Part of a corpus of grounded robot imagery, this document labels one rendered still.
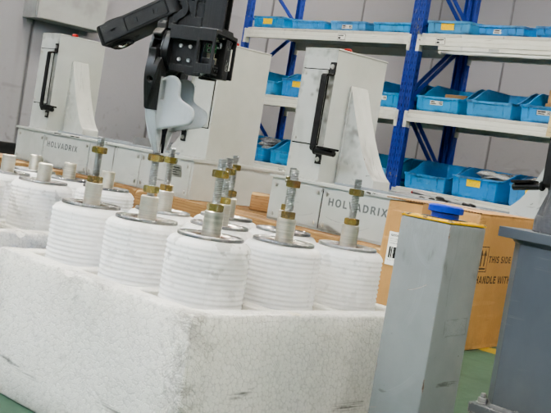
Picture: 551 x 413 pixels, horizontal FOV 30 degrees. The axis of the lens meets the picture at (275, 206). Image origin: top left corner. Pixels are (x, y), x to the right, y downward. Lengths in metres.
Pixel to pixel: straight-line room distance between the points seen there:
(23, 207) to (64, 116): 4.23
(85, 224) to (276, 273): 0.26
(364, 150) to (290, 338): 2.97
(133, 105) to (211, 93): 4.13
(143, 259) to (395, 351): 0.31
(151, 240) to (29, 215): 0.44
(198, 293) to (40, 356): 0.25
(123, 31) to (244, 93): 3.51
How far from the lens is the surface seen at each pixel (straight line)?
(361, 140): 4.12
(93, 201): 1.33
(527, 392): 1.64
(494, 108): 6.80
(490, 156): 11.30
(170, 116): 1.21
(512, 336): 1.65
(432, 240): 1.15
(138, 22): 1.25
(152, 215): 1.24
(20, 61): 8.19
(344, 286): 1.28
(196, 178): 4.61
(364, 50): 8.35
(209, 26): 1.21
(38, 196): 1.61
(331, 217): 3.94
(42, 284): 1.28
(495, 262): 2.32
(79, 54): 5.87
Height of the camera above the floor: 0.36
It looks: 3 degrees down
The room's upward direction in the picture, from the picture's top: 9 degrees clockwise
